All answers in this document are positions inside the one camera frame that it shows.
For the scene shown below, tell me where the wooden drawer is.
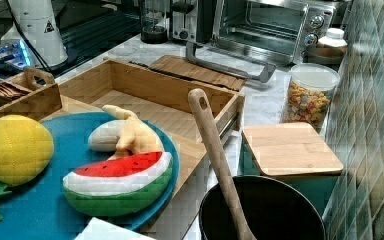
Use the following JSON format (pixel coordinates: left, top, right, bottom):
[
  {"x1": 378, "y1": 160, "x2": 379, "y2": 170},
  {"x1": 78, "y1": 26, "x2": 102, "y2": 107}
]
[{"x1": 59, "y1": 59, "x2": 244, "y2": 140}]

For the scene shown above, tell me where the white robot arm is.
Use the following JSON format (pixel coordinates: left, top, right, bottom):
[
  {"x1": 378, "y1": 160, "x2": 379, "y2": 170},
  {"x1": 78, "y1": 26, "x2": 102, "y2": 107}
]
[{"x1": 1, "y1": 0, "x2": 68, "y2": 68}]

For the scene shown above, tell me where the wooden drawer cabinet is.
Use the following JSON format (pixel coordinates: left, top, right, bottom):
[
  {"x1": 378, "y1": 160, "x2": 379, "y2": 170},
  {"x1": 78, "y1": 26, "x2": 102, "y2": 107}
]
[{"x1": 43, "y1": 97, "x2": 208, "y2": 240}]

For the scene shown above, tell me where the wooden spoon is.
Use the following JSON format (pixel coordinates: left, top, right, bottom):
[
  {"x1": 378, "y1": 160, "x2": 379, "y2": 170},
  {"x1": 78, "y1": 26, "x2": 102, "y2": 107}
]
[{"x1": 188, "y1": 88, "x2": 257, "y2": 240}]

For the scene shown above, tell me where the wooden cutting board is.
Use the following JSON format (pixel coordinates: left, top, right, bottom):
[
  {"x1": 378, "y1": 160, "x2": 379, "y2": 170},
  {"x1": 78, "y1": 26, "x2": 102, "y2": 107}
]
[{"x1": 149, "y1": 55, "x2": 245, "y2": 91}]

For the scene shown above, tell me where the plush peeled banana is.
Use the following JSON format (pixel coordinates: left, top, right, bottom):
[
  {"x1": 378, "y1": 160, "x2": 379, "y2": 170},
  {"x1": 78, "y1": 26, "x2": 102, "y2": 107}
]
[{"x1": 88, "y1": 105, "x2": 164, "y2": 160}]

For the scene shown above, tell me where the black slot toaster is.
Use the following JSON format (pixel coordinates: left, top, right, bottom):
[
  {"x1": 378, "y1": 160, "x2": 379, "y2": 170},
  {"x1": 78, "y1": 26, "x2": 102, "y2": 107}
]
[{"x1": 170, "y1": 0, "x2": 217, "y2": 43}]

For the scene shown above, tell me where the plush watermelon slice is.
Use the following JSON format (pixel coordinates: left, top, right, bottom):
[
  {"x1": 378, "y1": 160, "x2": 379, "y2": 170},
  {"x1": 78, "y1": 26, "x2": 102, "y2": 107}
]
[{"x1": 63, "y1": 151, "x2": 173, "y2": 217}]

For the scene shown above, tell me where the teal box with wooden lid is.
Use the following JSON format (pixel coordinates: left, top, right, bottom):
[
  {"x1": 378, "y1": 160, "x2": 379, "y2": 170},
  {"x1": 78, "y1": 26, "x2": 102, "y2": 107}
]
[{"x1": 238, "y1": 122, "x2": 343, "y2": 214}]

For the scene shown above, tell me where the black blender jar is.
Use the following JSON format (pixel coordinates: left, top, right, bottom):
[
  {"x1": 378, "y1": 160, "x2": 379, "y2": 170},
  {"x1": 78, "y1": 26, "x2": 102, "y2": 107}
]
[{"x1": 139, "y1": 0, "x2": 169, "y2": 44}]

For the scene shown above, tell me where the black utensil pot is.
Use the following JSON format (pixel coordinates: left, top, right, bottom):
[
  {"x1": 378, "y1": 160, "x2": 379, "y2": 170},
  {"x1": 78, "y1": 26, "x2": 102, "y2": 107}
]
[{"x1": 198, "y1": 176, "x2": 327, "y2": 240}]

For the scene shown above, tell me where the clear cereal container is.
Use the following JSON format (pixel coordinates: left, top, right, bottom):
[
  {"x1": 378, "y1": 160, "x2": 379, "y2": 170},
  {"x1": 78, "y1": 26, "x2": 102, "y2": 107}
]
[{"x1": 281, "y1": 63, "x2": 340, "y2": 132}]

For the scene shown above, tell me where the stainless toaster oven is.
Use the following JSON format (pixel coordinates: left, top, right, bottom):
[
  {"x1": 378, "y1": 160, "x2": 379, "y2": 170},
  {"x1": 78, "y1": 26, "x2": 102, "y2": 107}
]
[{"x1": 186, "y1": 0, "x2": 338, "y2": 83}]

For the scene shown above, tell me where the dark round canister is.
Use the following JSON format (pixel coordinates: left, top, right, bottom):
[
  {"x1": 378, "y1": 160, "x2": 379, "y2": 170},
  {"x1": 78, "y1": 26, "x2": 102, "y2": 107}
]
[{"x1": 303, "y1": 45, "x2": 344, "y2": 65}]

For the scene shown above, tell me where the white paper corner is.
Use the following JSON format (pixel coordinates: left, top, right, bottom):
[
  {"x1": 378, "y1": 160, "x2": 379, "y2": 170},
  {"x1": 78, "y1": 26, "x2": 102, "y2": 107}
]
[{"x1": 74, "y1": 217, "x2": 155, "y2": 240}]

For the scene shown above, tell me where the wooden tea box organizer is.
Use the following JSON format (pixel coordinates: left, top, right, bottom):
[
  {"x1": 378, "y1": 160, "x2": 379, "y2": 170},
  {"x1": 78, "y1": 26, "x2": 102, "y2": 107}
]
[{"x1": 0, "y1": 67, "x2": 62, "y2": 120}]

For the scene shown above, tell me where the white capped bottle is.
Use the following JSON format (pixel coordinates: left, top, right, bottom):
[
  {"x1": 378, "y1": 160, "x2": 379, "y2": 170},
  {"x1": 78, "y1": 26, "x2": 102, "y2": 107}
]
[{"x1": 318, "y1": 28, "x2": 347, "y2": 48}]

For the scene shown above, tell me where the plush yellow lemon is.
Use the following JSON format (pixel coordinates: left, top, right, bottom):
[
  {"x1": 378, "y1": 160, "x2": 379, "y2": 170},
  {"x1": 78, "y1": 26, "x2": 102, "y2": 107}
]
[{"x1": 0, "y1": 114, "x2": 55, "y2": 223}]

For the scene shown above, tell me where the blue round plate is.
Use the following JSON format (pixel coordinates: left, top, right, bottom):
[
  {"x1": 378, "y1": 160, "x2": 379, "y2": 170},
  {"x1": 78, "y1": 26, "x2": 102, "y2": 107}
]
[{"x1": 0, "y1": 121, "x2": 175, "y2": 240}]

